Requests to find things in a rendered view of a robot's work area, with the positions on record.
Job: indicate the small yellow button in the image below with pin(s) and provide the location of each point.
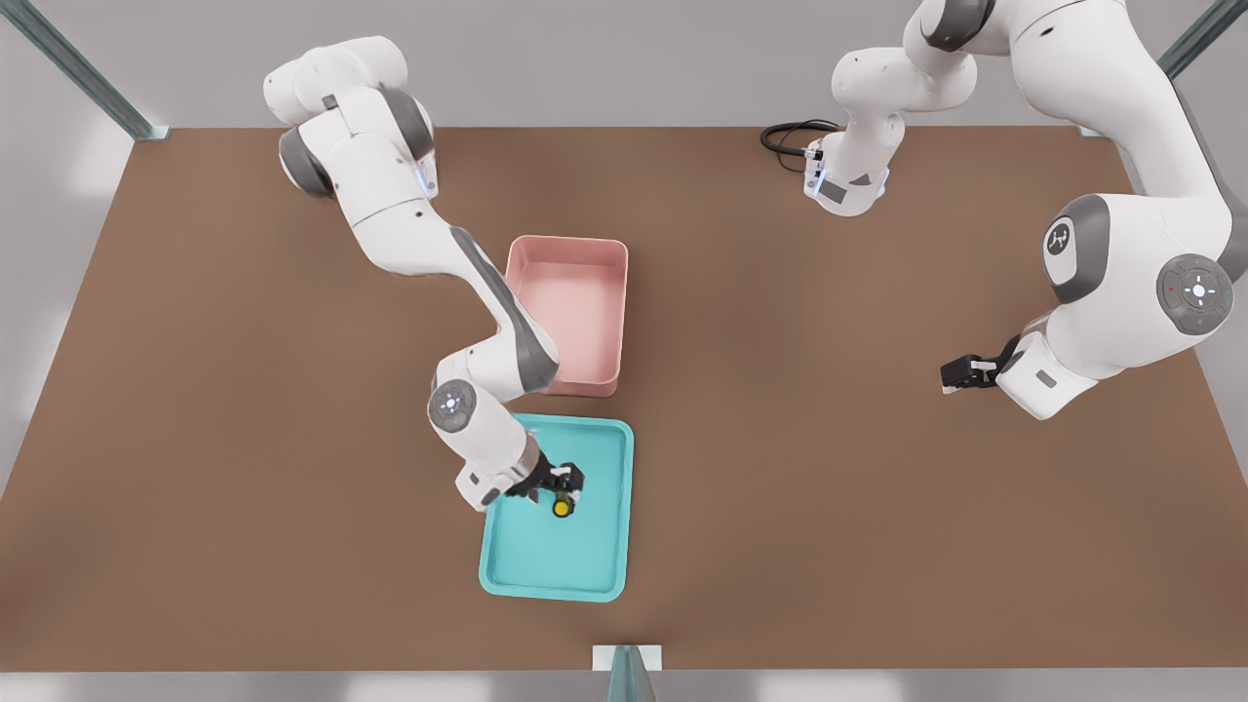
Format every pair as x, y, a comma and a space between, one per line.
563, 507

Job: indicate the pale blue-green tray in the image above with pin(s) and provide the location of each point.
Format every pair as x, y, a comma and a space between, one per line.
556, 546

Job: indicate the pink plastic box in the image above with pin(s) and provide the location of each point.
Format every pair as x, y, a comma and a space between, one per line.
575, 312

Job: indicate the silver frame post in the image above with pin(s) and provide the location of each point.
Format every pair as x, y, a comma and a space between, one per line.
83, 73
628, 673
1185, 49

